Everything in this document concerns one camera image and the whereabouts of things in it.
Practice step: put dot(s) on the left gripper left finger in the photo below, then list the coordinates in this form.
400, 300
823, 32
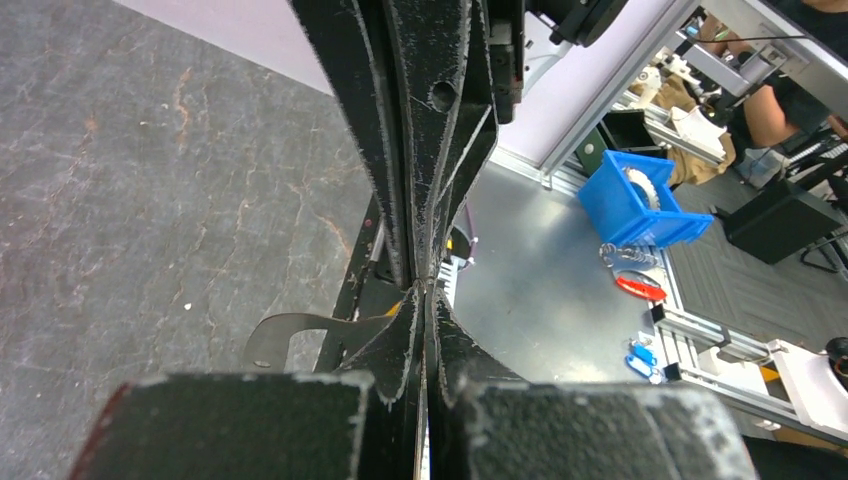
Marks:
357, 421

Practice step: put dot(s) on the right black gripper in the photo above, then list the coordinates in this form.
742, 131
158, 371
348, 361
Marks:
421, 85

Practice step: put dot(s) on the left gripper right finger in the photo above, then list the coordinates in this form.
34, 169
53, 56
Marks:
487, 422

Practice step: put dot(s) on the key with yellow tag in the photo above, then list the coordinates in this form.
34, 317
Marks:
393, 310

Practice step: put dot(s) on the blue key tags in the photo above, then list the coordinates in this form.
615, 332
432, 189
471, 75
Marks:
642, 361

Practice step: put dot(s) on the blue plastic bin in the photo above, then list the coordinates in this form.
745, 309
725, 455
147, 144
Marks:
629, 203

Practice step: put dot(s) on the seated person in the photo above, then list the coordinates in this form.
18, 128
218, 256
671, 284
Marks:
780, 109

